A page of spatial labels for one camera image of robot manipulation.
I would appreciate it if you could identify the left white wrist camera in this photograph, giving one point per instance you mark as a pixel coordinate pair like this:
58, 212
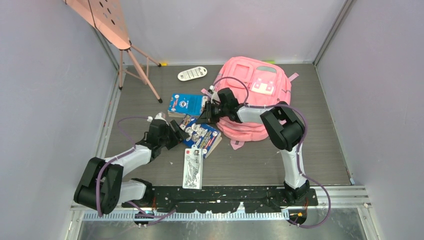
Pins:
160, 117

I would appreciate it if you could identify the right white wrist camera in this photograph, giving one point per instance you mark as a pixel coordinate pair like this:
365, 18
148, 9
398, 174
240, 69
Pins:
213, 94

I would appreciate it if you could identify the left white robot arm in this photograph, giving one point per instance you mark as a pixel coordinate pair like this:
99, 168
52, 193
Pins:
101, 186

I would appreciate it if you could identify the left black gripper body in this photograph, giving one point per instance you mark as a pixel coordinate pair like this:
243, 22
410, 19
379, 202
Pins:
171, 139

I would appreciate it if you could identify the light blue paperback book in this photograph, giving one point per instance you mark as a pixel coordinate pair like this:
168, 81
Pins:
182, 104

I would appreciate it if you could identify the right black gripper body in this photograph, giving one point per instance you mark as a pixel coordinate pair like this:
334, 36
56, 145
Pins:
224, 110

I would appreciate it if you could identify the white oval tag card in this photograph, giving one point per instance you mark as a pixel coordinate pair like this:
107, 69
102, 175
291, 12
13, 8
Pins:
192, 74

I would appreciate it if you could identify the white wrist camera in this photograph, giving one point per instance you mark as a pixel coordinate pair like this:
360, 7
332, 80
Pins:
160, 117
213, 94

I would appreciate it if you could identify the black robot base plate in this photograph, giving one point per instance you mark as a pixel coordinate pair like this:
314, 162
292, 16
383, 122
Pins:
223, 199

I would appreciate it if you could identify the pink tripod stand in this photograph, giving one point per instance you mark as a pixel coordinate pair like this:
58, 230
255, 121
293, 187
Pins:
107, 17

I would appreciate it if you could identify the dark blue activity booklet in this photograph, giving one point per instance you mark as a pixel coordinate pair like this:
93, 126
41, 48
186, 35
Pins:
202, 136

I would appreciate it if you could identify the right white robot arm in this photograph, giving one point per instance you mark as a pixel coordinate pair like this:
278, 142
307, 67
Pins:
285, 129

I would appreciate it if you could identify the pink student backpack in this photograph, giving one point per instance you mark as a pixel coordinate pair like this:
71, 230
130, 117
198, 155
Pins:
263, 83

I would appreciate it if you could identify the clear plastic stationery pack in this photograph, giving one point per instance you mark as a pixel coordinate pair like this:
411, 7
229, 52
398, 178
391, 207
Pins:
193, 168

